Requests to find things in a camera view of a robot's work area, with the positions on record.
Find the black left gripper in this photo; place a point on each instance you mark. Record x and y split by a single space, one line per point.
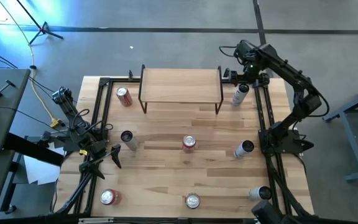
96 151

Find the red soda can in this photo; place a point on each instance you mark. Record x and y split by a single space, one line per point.
109 197

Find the black aluminium table frame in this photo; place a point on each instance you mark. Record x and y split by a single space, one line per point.
103 81

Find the white paper sheet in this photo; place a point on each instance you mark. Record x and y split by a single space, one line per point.
39 171

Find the red Coca-Cola can dark picture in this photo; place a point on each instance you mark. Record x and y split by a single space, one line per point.
192 201

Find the black tripod stand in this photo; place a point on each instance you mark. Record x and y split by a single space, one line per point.
43 29

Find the grey desk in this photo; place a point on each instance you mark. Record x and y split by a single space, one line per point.
2 124

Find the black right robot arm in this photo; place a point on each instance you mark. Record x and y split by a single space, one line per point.
291 77

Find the black support beam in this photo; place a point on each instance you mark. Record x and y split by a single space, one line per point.
26 147

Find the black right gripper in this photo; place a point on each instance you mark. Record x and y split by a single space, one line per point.
251 70

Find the white slim can blue print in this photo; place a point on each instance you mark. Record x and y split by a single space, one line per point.
258 193

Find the red can blue logo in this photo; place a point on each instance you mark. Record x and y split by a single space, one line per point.
189 143

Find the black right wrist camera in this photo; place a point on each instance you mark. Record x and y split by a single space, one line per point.
242 49

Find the grey metal table frame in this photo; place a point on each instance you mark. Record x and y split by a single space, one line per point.
348 137

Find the white slim can orange print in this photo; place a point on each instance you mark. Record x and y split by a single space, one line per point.
130 141

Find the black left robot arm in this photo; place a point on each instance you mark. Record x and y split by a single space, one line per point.
73 124

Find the black frame clamp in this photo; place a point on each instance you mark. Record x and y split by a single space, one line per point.
130 74
226 74

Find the silver aluminium bracket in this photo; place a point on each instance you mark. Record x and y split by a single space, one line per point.
95 221

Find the wooden shelf black metal legs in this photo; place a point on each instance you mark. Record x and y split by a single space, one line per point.
179 85

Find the white slim energy can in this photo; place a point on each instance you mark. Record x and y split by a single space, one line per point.
238 96
242 150

